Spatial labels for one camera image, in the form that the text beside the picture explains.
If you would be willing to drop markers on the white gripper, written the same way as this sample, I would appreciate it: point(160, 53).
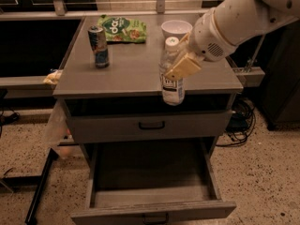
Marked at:
point(206, 40)

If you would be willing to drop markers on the clear plastic water bottle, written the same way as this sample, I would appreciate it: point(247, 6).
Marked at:
point(173, 92)

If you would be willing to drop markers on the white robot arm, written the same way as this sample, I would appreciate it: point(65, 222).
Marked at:
point(241, 20)

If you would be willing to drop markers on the grey drawer cabinet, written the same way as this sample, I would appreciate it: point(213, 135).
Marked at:
point(130, 85)

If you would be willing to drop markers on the grey middle drawer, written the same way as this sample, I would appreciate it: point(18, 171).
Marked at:
point(124, 128)

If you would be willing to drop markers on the open bottom drawer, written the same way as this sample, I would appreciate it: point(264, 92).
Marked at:
point(151, 183)

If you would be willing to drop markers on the white bowl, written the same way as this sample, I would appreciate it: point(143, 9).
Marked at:
point(175, 28)

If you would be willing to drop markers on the green chip bag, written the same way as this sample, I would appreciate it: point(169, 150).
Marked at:
point(122, 29)

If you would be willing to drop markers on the energy drink can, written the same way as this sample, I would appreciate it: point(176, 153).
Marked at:
point(99, 46)

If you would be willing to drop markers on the clear plastic bag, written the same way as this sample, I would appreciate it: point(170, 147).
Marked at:
point(56, 134)

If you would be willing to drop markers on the black metal floor frame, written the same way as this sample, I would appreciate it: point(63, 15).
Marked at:
point(37, 182)

